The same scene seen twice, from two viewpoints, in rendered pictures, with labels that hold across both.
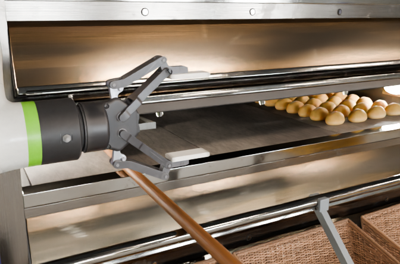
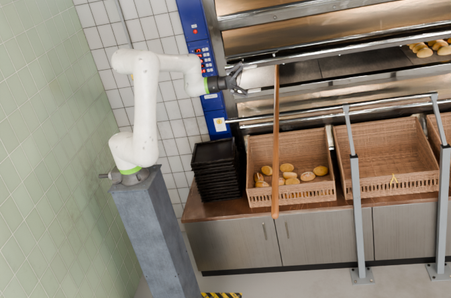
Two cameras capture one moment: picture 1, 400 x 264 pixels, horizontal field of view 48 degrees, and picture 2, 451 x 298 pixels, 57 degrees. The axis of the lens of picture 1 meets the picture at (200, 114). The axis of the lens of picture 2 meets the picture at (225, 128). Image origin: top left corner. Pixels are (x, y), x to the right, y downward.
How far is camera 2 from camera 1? 1.65 m
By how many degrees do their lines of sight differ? 40
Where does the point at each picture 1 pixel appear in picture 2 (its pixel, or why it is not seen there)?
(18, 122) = (202, 84)
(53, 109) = (211, 80)
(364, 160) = (433, 81)
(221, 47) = (317, 27)
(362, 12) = not seen: outside the picture
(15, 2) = (221, 23)
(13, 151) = (201, 90)
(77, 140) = (216, 88)
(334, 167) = (406, 85)
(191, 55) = (301, 33)
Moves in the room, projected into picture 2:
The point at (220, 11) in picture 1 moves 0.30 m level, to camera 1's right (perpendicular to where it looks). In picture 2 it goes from (315, 10) to (364, 7)
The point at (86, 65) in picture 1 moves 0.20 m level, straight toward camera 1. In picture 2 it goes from (251, 43) to (241, 54)
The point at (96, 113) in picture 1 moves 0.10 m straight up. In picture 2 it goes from (221, 80) to (217, 62)
